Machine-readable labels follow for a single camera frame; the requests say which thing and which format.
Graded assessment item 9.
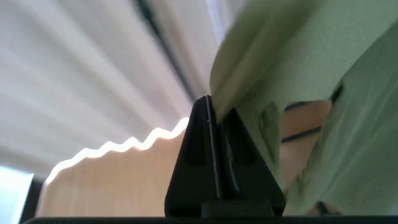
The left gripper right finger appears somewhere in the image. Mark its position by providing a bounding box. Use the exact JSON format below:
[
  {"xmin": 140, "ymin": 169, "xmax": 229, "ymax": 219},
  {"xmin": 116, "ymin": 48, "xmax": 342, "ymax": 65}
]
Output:
[{"xmin": 219, "ymin": 106, "xmax": 286, "ymax": 217}]

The beige curtain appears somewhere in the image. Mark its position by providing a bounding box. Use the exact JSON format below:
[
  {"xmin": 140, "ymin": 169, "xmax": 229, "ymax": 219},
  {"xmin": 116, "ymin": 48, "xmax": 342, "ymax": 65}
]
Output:
[{"xmin": 0, "ymin": 0, "xmax": 245, "ymax": 180}]

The window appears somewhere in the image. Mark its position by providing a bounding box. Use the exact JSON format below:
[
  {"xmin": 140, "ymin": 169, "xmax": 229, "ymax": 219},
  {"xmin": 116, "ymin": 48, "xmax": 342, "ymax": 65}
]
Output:
[{"xmin": 0, "ymin": 166, "xmax": 44, "ymax": 224}]

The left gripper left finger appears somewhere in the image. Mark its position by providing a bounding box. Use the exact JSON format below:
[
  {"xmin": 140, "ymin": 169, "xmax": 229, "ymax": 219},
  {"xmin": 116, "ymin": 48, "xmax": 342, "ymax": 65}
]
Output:
[{"xmin": 164, "ymin": 94, "xmax": 221, "ymax": 218}]

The green garment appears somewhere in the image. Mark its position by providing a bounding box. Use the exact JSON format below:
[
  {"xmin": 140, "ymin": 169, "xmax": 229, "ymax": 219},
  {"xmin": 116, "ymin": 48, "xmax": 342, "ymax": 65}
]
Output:
[{"xmin": 209, "ymin": 0, "xmax": 398, "ymax": 217}]

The black clothes rack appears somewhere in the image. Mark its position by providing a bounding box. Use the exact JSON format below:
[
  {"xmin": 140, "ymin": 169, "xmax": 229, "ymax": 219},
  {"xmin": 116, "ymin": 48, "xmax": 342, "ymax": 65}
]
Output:
[{"xmin": 134, "ymin": 0, "xmax": 345, "ymax": 216}]

